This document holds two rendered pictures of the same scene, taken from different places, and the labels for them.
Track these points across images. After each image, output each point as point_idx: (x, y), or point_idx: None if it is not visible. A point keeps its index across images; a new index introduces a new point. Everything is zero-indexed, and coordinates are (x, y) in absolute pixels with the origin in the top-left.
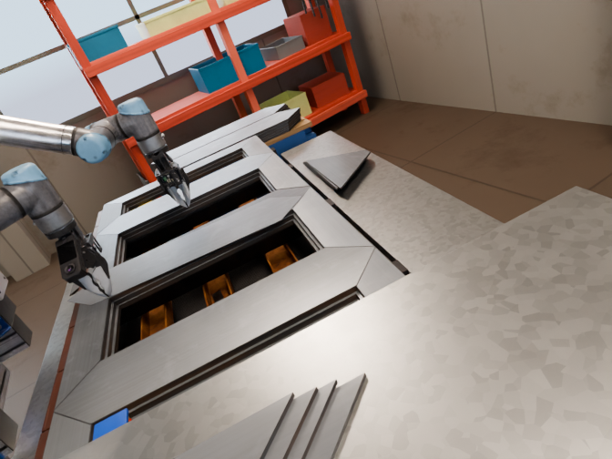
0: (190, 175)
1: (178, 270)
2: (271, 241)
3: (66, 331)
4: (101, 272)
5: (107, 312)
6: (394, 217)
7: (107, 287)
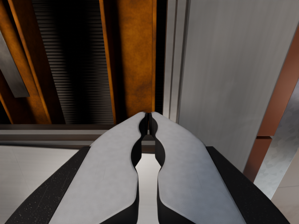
0: None
1: (14, 142)
2: None
3: (259, 182)
4: (86, 183)
5: (179, 101)
6: None
7: (122, 122)
